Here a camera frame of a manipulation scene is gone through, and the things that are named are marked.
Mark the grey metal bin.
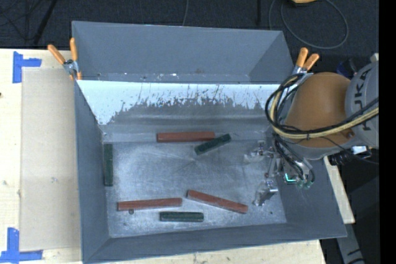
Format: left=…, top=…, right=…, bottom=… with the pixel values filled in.
left=71, top=20, right=348, bottom=264

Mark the red-brown flat block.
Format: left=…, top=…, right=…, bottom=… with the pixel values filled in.
left=116, top=197, right=183, bottom=212
left=156, top=131, right=216, bottom=143
left=186, top=189, right=249, bottom=215

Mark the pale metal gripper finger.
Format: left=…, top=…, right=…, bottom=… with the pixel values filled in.
left=253, top=178, right=279, bottom=207
left=243, top=140, right=273, bottom=164

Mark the dark green flat block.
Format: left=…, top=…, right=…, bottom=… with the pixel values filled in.
left=194, top=133, right=232, bottom=156
left=103, top=143, right=114, bottom=187
left=159, top=211, right=205, bottom=223

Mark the pale wood flat board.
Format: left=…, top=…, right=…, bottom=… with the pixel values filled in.
left=19, top=66, right=82, bottom=253

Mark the black cylinder on white bracket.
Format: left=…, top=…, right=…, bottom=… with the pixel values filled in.
left=328, top=145, right=374, bottom=166

